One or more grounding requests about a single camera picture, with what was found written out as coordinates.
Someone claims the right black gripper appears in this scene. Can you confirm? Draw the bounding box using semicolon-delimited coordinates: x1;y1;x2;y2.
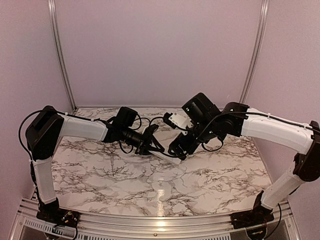
168;120;219;161

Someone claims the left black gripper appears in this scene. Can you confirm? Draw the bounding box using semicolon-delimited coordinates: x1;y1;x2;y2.
121;125;165;155

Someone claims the white remote control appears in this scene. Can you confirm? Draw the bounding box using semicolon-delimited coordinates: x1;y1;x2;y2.
150;151;181;165

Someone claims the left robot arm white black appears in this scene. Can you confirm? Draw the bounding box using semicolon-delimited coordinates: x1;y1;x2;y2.
25;105;165;226

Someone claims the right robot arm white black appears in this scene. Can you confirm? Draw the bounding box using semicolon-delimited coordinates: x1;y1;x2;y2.
165;100;320;227

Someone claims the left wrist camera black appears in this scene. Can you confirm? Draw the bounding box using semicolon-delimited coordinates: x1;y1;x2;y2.
115;106;138;128

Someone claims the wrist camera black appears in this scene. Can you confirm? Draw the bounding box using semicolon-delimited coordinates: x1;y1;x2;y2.
181;92;221;123
115;106;138;128

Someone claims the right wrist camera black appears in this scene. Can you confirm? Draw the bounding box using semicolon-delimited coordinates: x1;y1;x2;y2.
181;92;221;123

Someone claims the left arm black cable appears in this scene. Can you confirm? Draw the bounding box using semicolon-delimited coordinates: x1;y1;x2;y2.
17;109;166;201

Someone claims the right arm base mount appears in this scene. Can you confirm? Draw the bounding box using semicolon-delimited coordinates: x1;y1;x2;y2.
230;210;275;229

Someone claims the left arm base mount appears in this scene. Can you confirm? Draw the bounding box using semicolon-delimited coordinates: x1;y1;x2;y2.
36;208;80;228

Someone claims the front aluminium rail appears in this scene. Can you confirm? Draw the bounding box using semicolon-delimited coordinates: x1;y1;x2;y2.
9;197;303;240

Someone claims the right aluminium frame post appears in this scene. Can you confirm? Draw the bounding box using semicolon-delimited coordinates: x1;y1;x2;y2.
239;0;270;104

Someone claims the aluminium frame post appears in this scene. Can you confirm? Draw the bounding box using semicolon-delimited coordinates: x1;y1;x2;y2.
239;0;270;104
47;0;77;112

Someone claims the left aluminium frame post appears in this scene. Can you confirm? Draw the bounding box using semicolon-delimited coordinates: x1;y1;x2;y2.
47;0;77;112

